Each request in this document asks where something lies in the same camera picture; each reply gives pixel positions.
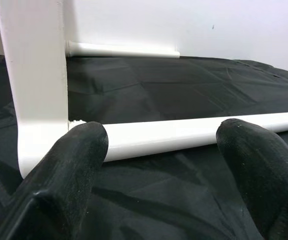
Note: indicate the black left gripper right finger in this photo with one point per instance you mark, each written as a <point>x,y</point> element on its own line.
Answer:
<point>266,175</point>

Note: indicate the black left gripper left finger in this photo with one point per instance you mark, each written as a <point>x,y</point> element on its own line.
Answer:
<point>59,187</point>

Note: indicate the white plastic table leg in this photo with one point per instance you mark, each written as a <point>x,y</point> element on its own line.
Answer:
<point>121,50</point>
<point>171,135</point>

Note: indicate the white plastic children table top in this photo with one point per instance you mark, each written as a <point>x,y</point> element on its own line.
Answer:
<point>36,75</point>

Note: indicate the black cloth table cover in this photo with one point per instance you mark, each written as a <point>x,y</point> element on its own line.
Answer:
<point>159,87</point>

